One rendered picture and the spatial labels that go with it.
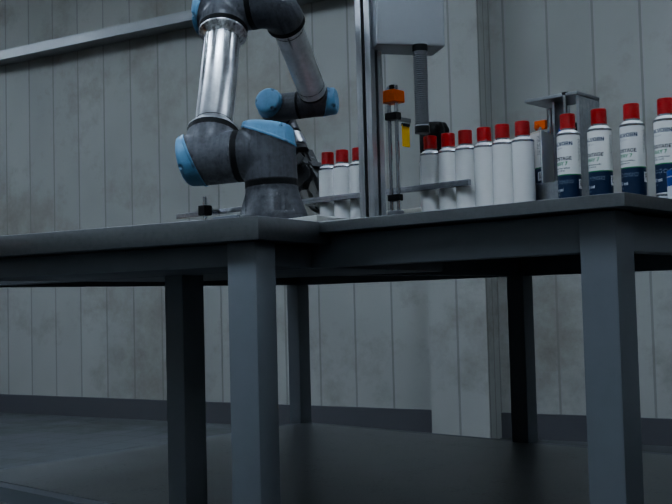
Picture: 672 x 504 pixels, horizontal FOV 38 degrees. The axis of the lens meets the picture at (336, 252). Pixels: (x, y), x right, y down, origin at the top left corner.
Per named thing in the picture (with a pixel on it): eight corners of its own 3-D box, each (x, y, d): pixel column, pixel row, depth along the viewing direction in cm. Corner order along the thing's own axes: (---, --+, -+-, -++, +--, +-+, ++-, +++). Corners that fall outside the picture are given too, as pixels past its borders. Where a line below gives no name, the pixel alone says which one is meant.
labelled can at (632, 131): (651, 200, 209) (647, 103, 210) (641, 198, 205) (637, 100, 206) (628, 202, 212) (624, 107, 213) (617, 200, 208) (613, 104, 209)
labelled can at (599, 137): (618, 203, 214) (614, 109, 215) (607, 201, 210) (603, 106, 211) (596, 205, 217) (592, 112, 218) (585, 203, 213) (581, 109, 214)
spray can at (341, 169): (357, 226, 263) (355, 150, 264) (346, 225, 259) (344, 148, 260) (341, 227, 266) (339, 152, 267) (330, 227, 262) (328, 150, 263)
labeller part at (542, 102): (599, 100, 231) (599, 96, 231) (576, 94, 223) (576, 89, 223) (547, 109, 240) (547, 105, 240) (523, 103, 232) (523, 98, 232)
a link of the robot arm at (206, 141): (232, 164, 210) (250, -32, 235) (167, 171, 214) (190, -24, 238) (250, 192, 221) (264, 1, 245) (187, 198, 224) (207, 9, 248)
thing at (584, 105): (605, 208, 230) (601, 99, 231) (578, 205, 220) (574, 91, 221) (551, 213, 239) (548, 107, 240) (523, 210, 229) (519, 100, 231)
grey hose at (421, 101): (433, 133, 234) (430, 45, 235) (424, 131, 231) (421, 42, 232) (420, 135, 236) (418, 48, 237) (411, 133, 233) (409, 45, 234)
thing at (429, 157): (447, 218, 243) (444, 136, 244) (434, 217, 240) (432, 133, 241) (430, 220, 247) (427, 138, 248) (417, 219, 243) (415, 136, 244)
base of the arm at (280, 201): (319, 225, 220) (316, 181, 221) (290, 219, 206) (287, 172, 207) (258, 231, 226) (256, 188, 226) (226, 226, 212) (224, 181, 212)
